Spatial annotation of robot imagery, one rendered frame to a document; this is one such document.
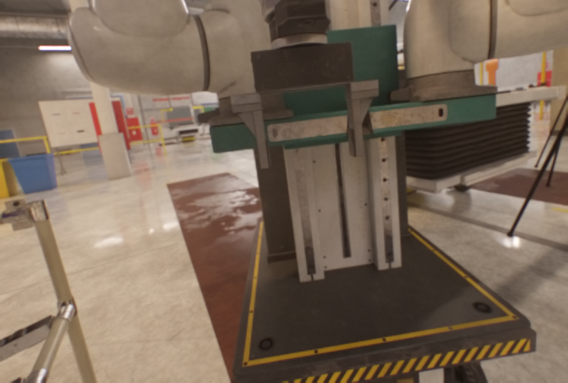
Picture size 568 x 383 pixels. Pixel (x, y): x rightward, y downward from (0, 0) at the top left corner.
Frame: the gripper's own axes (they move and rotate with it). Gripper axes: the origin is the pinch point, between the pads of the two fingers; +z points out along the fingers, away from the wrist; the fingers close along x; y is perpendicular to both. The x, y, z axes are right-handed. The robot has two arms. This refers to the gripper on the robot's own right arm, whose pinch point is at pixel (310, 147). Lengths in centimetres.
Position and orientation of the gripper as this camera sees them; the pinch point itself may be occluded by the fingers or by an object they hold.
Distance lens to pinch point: 39.5
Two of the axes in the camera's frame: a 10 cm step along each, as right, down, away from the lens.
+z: 1.1, 9.8, 1.8
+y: -0.9, -1.7, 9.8
